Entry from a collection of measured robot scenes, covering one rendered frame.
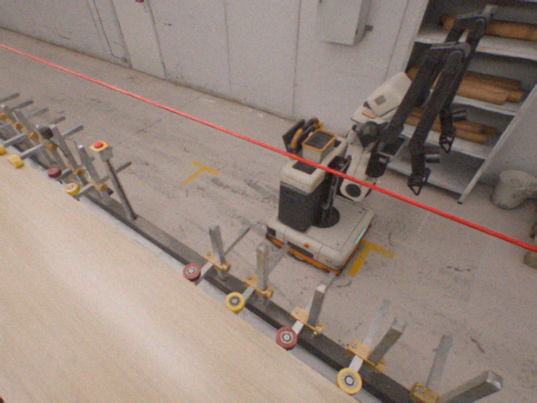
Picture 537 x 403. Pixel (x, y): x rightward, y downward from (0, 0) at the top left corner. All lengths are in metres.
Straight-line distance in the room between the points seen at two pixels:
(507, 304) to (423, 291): 0.55
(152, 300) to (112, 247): 0.39
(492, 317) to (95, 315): 2.47
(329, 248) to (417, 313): 0.75
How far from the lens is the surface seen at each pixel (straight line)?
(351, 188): 2.03
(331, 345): 1.45
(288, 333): 1.22
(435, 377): 1.41
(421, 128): 1.57
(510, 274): 3.06
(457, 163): 3.68
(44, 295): 1.59
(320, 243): 2.27
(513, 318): 2.82
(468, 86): 2.99
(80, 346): 1.38
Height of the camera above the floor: 2.03
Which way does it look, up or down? 48 degrees down
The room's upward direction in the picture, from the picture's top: 4 degrees counter-clockwise
